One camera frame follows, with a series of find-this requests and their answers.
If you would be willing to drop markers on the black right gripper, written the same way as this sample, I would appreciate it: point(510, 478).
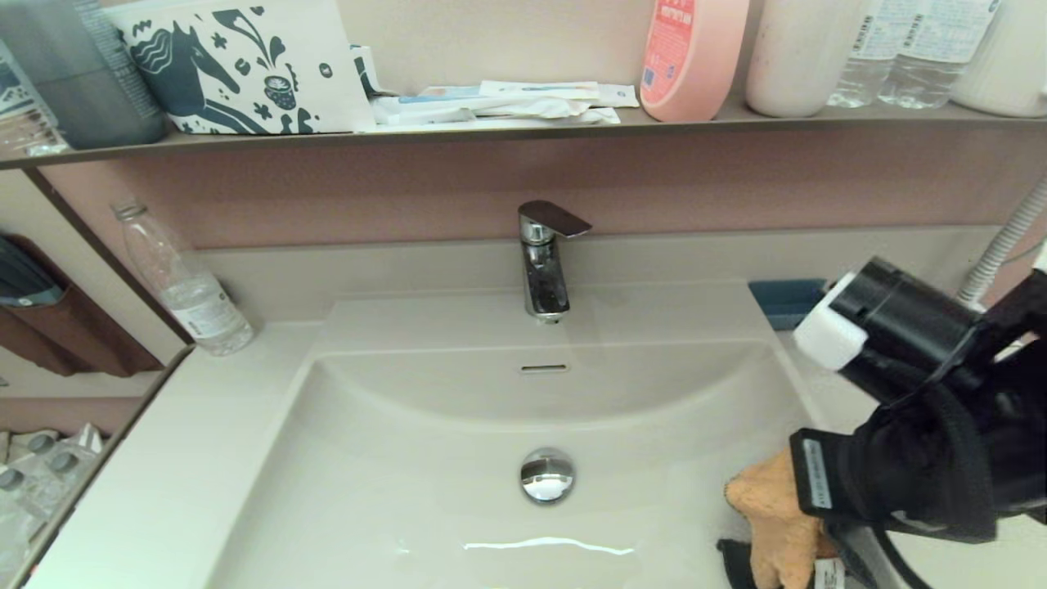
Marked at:
point(900, 474)

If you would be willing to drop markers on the orange grey fluffy cloth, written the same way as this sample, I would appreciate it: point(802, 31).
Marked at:
point(777, 523)

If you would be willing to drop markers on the chrome faucet brown lever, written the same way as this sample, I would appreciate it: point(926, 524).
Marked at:
point(544, 278)

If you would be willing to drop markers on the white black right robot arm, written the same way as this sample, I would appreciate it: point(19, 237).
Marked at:
point(908, 319)

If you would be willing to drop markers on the white ceramic sink basin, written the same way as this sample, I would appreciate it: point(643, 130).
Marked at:
point(409, 491)

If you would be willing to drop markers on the blue soap dish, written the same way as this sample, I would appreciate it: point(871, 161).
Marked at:
point(781, 298)

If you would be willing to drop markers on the chrome drain stopper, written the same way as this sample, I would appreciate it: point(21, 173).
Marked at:
point(546, 474)

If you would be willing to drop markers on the clear water bottle white label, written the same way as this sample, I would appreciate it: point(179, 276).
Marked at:
point(934, 65)
point(859, 75)

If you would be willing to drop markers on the white ribbed jar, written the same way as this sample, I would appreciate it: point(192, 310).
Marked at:
point(1013, 65)

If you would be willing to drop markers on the small white sachet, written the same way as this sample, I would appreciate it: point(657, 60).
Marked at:
point(619, 96)

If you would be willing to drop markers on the pink lotion bottle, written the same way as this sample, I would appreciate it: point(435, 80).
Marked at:
point(691, 57)

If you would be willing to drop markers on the white blue toothbrush packet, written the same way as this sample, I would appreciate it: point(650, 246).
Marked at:
point(536, 88)

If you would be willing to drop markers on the large white plastic packet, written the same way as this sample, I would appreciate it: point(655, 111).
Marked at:
point(491, 113)

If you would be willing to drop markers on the slim clear plastic bottle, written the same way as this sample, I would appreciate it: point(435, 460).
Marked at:
point(196, 311)

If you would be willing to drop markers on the horse pattern white box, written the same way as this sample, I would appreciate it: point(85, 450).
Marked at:
point(245, 65)

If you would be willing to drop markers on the plastic wrapped bottle pack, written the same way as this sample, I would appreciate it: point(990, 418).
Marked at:
point(41, 491)

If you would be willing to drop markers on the dark grey ribbed item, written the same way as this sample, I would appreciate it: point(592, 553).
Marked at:
point(24, 278)

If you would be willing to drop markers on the dark grey canister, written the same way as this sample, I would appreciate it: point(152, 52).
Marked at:
point(82, 90)

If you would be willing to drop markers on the clear plastic packet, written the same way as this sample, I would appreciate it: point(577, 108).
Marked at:
point(31, 139)

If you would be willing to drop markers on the blue patterned box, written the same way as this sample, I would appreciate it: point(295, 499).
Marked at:
point(16, 86)

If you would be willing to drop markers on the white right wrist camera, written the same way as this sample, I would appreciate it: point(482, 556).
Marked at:
point(826, 335)

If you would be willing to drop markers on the brown wall shelf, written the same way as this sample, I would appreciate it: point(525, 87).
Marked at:
point(736, 121)

